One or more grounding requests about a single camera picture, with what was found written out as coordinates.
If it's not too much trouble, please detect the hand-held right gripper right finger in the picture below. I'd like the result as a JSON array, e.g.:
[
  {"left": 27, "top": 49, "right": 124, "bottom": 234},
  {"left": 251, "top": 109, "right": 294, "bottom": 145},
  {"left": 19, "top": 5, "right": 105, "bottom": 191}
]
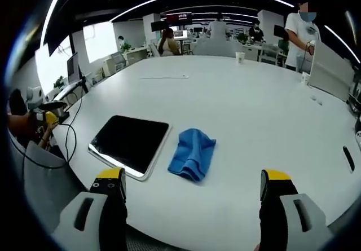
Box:
[{"left": 258, "top": 168, "right": 337, "bottom": 251}]

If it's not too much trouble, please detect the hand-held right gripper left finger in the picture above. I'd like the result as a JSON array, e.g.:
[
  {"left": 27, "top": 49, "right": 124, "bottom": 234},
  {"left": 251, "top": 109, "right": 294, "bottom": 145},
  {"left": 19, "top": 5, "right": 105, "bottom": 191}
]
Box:
[{"left": 52, "top": 166, "right": 128, "bottom": 251}]

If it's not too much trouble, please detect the black tablet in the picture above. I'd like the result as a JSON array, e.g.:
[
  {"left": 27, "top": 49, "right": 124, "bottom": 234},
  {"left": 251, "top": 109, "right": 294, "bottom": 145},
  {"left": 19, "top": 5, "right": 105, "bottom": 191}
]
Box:
[{"left": 87, "top": 115, "right": 173, "bottom": 182}]

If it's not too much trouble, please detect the blue cleaning cloth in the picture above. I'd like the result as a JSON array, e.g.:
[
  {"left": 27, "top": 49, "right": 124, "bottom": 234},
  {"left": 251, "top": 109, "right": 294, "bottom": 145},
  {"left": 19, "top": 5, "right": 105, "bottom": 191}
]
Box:
[{"left": 168, "top": 127, "right": 217, "bottom": 183}]

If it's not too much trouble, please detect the person's left hand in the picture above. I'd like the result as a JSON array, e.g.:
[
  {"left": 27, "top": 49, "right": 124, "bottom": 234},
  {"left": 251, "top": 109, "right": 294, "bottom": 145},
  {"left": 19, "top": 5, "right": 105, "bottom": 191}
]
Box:
[{"left": 38, "top": 122, "right": 57, "bottom": 150}]

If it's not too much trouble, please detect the black tripod stand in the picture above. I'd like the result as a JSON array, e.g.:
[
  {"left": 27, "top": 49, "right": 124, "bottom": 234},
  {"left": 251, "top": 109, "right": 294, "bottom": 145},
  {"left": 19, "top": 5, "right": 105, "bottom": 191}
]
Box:
[{"left": 77, "top": 75, "right": 91, "bottom": 94}]

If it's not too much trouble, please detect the computer monitor on stand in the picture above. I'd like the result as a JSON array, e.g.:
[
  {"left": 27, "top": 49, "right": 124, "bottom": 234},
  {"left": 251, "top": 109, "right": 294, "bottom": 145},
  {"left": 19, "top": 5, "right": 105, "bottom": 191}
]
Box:
[{"left": 66, "top": 52, "right": 86, "bottom": 85}]

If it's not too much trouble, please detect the grey chair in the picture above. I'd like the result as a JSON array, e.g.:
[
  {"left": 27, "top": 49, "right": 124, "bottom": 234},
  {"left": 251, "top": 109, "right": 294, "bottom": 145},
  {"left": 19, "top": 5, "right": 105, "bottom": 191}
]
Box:
[{"left": 23, "top": 141, "right": 89, "bottom": 215}]

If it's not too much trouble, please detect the red hanging screen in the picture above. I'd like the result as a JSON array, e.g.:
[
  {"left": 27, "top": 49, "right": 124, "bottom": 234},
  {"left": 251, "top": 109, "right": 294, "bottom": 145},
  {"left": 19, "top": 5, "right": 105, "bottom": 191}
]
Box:
[{"left": 165, "top": 12, "right": 193, "bottom": 24}]

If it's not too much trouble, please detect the black cable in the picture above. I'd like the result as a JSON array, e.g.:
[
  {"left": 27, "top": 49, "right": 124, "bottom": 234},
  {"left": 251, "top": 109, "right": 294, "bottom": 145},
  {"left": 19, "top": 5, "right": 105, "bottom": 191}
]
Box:
[{"left": 22, "top": 86, "right": 85, "bottom": 167}]

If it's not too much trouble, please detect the thin white cable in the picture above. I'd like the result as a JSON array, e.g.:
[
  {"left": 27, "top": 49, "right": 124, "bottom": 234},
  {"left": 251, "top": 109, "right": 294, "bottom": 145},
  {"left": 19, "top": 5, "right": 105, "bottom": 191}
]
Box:
[{"left": 139, "top": 74, "right": 190, "bottom": 80}]

